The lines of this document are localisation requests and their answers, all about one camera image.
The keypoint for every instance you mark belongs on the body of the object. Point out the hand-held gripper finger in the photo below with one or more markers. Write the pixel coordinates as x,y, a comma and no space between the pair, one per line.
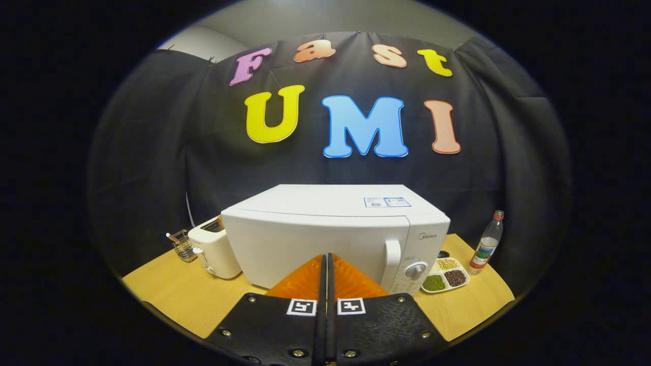
321,325
330,325

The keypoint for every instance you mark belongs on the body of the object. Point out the white toaster oven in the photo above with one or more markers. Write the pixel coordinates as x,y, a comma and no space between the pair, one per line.
315,239

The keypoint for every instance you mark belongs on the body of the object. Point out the white bread toaster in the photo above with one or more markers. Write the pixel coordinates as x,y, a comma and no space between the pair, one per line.
218,254

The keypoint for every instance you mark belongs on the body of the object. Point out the white divided dish of beans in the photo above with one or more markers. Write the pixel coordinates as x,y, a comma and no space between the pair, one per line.
433,283

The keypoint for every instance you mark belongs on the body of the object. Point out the clear plastic water bottle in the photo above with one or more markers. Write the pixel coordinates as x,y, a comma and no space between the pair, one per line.
485,249

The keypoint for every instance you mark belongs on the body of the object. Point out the white tipped stick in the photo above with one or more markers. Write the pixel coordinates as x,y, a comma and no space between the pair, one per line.
171,236

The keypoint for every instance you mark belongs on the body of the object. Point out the black backdrop cloth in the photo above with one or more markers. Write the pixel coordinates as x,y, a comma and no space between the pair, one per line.
152,152

